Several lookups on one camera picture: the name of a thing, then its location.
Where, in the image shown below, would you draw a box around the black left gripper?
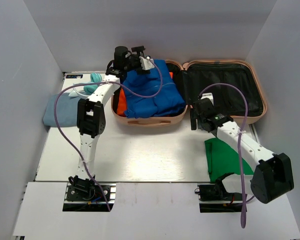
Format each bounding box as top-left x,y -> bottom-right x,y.
124,45 -> 151,74

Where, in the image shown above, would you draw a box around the blue zip jacket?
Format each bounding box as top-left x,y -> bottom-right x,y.
123,59 -> 186,119

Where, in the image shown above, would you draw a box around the orange jacket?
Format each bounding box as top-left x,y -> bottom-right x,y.
116,69 -> 183,119

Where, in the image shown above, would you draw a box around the pink suitcase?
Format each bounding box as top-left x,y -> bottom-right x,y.
111,59 -> 267,127

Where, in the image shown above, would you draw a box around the green t-shirt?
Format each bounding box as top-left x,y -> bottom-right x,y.
204,138 -> 241,183

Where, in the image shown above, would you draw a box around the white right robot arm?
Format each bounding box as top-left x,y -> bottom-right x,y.
190,98 -> 295,204

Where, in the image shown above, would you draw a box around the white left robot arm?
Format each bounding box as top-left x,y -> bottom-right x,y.
69,45 -> 155,200

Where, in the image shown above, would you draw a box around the teal white cat-ear headphones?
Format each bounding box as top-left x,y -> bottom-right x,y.
68,72 -> 103,99

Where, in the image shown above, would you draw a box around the small dark label sticker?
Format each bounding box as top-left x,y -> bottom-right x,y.
65,74 -> 83,79

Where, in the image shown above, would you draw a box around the grey-blue folded cloth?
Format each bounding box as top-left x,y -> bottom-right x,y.
42,93 -> 80,128

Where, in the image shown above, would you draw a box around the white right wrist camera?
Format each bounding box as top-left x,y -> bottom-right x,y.
200,92 -> 214,104

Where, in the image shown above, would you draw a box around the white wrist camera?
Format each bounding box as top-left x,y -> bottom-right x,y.
200,92 -> 214,104
139,56 -> 155,71

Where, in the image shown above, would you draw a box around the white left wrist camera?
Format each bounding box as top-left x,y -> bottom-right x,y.
139,56 -> 155,71

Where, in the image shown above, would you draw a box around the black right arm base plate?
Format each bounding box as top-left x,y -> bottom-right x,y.
194,183 -> 243,213

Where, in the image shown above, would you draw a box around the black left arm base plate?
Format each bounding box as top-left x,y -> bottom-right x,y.
62,184 -> 116,212

